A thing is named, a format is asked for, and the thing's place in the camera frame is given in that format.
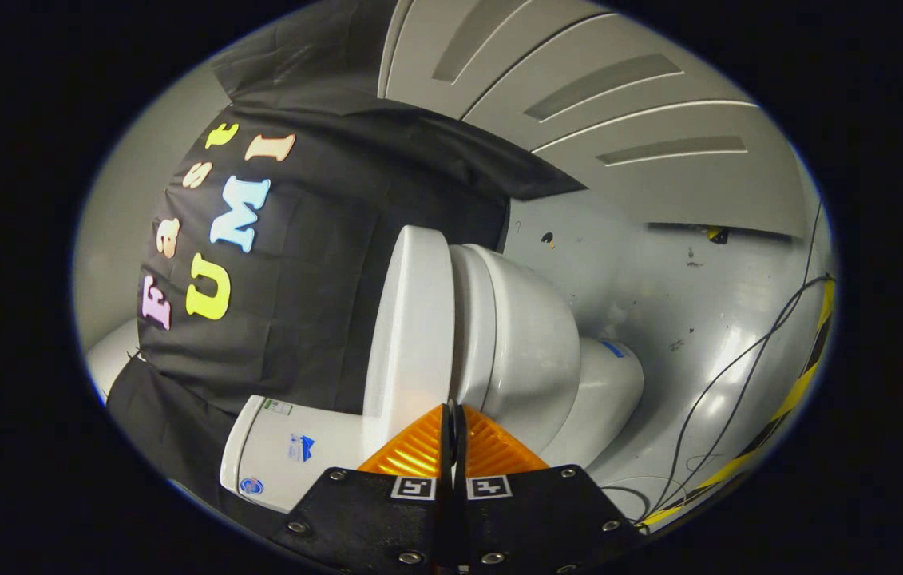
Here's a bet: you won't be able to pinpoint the white toilet seat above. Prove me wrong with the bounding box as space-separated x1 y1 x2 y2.
448 244 501 410

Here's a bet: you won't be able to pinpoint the white toilet lid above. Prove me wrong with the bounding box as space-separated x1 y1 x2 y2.
361 225 457 462

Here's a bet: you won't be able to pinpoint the white toilet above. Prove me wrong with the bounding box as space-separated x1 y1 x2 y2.
220 243 646 514

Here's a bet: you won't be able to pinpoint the white cabinet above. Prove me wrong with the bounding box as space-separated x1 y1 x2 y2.
377 0 813 240

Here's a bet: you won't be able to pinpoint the floor cables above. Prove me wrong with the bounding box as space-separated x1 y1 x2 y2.
601 200 837 529

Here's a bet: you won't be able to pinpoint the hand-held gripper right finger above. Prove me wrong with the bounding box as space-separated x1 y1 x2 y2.
451 403 645 575

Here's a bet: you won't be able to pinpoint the black backdrop cloth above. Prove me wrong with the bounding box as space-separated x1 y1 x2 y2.
105 0 586 512

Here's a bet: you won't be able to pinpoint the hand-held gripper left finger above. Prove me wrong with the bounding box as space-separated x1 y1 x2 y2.
283 403 456 575

